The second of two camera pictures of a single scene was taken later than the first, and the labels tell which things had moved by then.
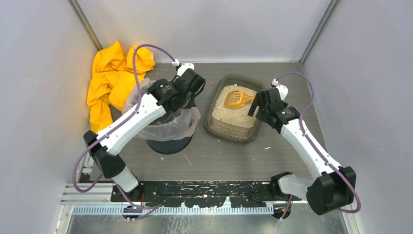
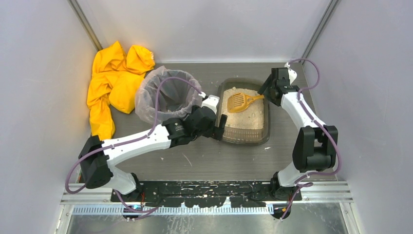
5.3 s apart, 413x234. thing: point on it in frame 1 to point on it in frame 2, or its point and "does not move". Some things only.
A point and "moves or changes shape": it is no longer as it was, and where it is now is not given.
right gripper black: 264,103 to 271,89
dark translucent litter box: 231,99 moves or changes shape
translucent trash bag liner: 177,124 moves or changes shape
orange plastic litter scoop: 234,99 moves or changes shape
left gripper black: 195,85 to 212,126
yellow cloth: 113,78 does not move
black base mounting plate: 212,193 does not move
